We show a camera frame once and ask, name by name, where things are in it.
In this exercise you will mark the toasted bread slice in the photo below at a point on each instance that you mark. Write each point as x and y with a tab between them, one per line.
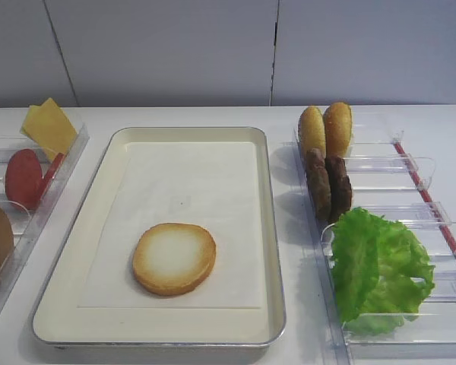
173	259

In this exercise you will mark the brown meat patty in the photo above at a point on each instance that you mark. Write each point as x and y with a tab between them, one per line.
341	189
318	183

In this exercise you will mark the red tomato slice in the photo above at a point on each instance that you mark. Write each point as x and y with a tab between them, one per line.
47	179
23	177

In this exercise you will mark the green lettuce leaf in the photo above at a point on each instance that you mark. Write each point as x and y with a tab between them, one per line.
381	274

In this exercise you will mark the yellow cheese slice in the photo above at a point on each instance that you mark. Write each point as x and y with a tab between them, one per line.
51	129
28	118

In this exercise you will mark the white paper tray liner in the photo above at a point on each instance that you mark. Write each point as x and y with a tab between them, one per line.
176	204

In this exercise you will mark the golden bun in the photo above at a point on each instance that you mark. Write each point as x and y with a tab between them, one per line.
338	128
311	130

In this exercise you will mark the clear acrylic right food rack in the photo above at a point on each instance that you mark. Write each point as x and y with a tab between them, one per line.
393	184

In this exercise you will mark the clear acrylic food rack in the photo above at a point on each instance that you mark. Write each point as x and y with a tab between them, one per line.
393	184
26	224

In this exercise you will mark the clear acrylic left food rack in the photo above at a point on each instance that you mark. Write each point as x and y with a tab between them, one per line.
26	224

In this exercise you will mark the cream metal tray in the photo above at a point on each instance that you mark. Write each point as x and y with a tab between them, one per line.
59	319

